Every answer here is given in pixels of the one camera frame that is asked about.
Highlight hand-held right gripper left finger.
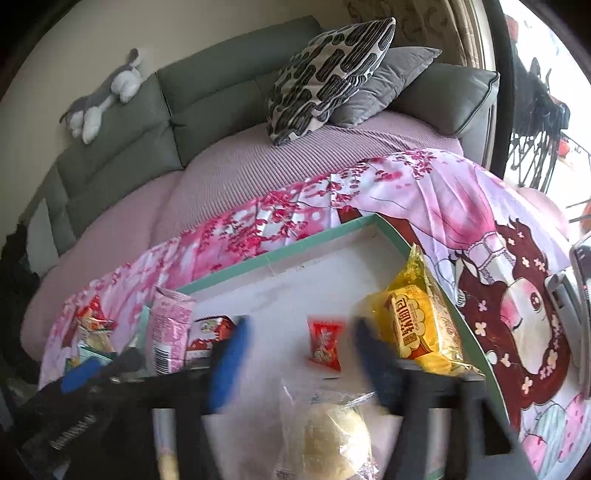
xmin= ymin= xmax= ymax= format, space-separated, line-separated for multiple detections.
xmin=150 ymin=318 xmax=254 ymax=480

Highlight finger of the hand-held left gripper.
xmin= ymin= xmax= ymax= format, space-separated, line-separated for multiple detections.
xmin=62 ymin=357 xmax=105 ymax=393
xmin=108 ymin=348 xmax=144 ymax=377

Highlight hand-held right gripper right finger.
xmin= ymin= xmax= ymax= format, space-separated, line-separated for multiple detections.
xmin=353 ymin=318 xmax=539 ymax=480

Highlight red white biscuit packet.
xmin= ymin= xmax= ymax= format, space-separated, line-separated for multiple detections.
xmin=185 ymin=315 xmax=241 ymax=370

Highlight pink packet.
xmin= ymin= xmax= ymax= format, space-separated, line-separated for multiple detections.
xmin=145 ymin=286 xmax=197 ymax=376

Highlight small red packet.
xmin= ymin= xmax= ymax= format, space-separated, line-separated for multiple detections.
xmin=307 ymin=316 xmax=346 ymax=373

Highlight yellow bread packet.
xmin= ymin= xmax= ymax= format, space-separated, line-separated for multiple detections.
xmin=365 ymin=244 xmax=485 ymax=376

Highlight red peanut packet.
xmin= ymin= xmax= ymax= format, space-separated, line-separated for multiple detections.
xmin=76 ymin=293 xmax=116 ymax=333

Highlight round bun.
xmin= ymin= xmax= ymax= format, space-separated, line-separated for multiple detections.
xmin=277 ymin=378 xmax=384 ymax=480

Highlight white box with green rim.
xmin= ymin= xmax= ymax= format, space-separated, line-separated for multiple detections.
xmin=152 ymin=213 xmax=511 ymax=480

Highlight black cloth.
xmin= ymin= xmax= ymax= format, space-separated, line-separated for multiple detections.
xmin=0 ymin=224 xmax=42 ymax=384

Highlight light grey cushion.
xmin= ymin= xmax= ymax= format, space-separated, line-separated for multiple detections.
xmin=27 ymin=198 xmax=61 ymax=278

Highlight printed cartoon blanket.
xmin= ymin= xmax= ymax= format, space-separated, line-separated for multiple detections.
xmin=39 ymin=148 xmax=591 ymax=480

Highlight pink ribbed sofa cover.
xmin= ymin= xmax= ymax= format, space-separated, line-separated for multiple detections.
xmin=21 ymin=111 xmax=465 ymax=356

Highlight grey white device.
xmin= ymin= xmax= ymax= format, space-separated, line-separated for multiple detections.
xmin=545 ymin=231 xmax=591 ymax=398

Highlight grey sofa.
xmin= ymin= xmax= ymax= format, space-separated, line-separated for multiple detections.
xmin=28 ymin=16 xmax=502 ymax=259

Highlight grey white plush toy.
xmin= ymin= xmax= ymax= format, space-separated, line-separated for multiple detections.
xmin=59 ymin=48 xmax=148 ymax=145

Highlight grey pillow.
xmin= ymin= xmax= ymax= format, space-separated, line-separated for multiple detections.
xmin=329 ymin=46 xmax=443 ymax=129

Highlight black metal rack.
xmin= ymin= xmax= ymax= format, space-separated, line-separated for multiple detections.
xmin=508 ymin=58 xmax=571 ymax=190

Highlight black white patterned pillow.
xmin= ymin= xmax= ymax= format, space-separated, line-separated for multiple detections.
xmin=267 ymin=17 xmax=397 ymax=147

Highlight dark door frame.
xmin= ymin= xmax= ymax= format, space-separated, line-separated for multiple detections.
xmin=482 ymin=0 xmax=517 ymax=183

